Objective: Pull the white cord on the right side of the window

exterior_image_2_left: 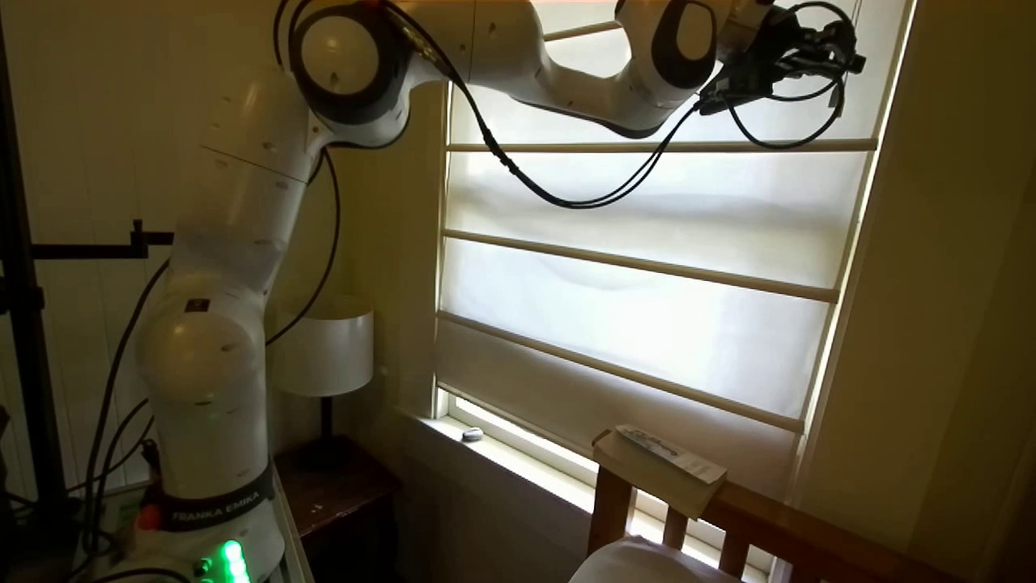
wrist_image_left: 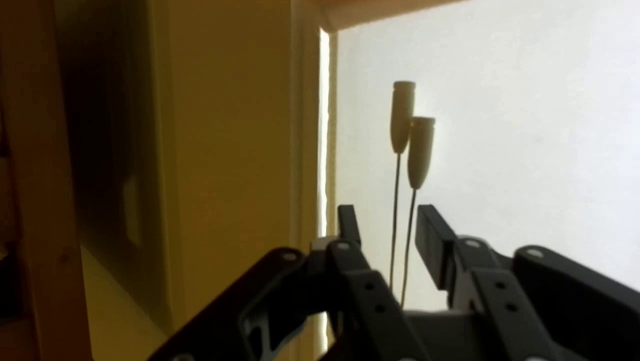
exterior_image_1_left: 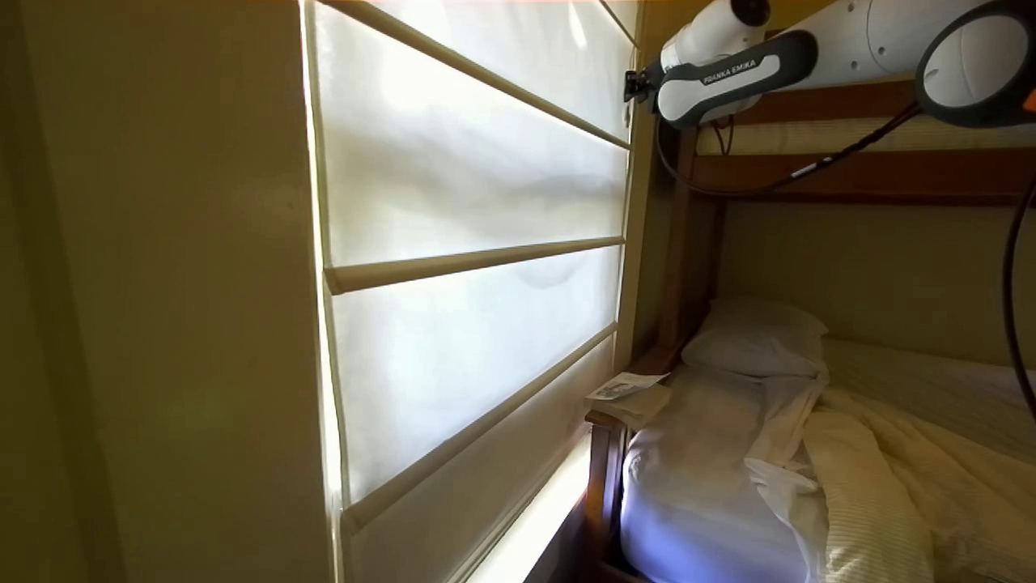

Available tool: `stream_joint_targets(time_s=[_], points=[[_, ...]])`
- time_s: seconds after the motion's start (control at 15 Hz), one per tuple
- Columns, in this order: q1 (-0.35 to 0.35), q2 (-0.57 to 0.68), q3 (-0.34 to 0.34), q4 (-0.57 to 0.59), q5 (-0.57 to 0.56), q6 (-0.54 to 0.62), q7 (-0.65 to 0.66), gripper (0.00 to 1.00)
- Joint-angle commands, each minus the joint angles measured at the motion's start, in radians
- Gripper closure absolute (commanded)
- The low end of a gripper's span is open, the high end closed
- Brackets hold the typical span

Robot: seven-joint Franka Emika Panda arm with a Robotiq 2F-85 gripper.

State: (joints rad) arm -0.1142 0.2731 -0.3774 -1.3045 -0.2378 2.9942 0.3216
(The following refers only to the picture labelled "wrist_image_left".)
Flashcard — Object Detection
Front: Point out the white cord with long tassel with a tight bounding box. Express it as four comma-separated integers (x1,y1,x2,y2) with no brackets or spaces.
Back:
398,115,439,309
387,78,418,286

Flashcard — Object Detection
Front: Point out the cream fabric window blind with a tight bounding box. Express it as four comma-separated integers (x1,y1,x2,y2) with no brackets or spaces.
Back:
330,0,640,317

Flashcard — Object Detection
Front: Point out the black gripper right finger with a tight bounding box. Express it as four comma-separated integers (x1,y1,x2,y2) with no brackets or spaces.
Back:
414,203,640,361

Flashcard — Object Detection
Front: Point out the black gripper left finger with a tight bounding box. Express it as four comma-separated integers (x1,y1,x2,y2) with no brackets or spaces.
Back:
149,203,432,361

